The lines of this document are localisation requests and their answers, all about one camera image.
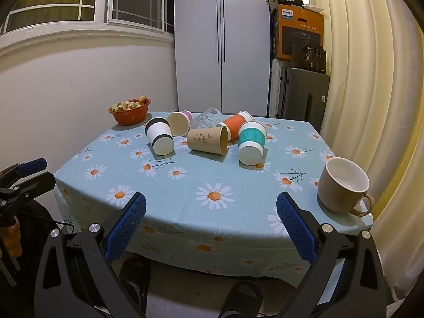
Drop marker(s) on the paper cup with pink band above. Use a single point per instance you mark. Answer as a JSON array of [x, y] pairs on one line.
[[178, 123]]

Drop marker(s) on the person's left hand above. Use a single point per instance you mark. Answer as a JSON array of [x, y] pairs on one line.
[[12, 238]]

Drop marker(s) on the orange paper cup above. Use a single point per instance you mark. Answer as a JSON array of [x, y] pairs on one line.
[[237, 122]]

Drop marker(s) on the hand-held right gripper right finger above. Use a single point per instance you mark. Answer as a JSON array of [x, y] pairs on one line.
[[296, 227]]

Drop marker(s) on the pile of small toy figures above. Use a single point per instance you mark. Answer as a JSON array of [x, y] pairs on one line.
[[127, 105]]

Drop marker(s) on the white cup with black bands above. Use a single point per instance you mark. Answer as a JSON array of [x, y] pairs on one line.
[[159, 134]]

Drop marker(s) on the cream curtain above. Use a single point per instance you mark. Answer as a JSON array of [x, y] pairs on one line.
[[371, 89]]

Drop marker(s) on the beige ceramic mug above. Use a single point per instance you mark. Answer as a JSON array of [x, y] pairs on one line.
[[334, 192]]

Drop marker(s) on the clear glass cup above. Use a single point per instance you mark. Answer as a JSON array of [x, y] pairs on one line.
[[205, 118]]

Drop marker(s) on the dark handbag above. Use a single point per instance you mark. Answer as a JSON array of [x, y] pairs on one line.
[[308, 60]]

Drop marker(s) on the white framed window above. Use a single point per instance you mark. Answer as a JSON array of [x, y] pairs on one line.
[[102, 6]]

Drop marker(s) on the red plastic bowl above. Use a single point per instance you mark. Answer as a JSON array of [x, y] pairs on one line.
[[131, 117]]

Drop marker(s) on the teal and white cup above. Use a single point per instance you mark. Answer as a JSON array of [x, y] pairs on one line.
[[251, 140]]

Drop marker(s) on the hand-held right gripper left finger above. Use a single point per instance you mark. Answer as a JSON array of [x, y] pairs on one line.
[[127, 227]]

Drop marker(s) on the brown kraft paper cup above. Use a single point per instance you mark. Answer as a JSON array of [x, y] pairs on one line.
[[205, 139]]

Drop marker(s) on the orange and black cardboard box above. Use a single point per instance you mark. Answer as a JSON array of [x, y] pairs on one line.
[[298, 26]]

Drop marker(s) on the grey hard suitcase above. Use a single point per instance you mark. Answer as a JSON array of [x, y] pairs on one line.
[[298, 96]]

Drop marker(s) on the blue daisy tablecloth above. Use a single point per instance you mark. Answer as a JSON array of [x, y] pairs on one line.
[[205, 179]]

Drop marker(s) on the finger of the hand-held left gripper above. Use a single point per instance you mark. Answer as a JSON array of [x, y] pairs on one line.
[[36, 184], [32, 165]]

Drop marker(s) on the white wardrobe cabinet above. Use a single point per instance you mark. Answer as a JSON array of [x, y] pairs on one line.
[[198, 39]]

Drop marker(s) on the white folded panel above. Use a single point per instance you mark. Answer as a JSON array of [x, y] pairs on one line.
[[274, 86]]

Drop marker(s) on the black slipper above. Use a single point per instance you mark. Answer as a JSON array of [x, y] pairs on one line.
[[134, 281], [241, 299]]

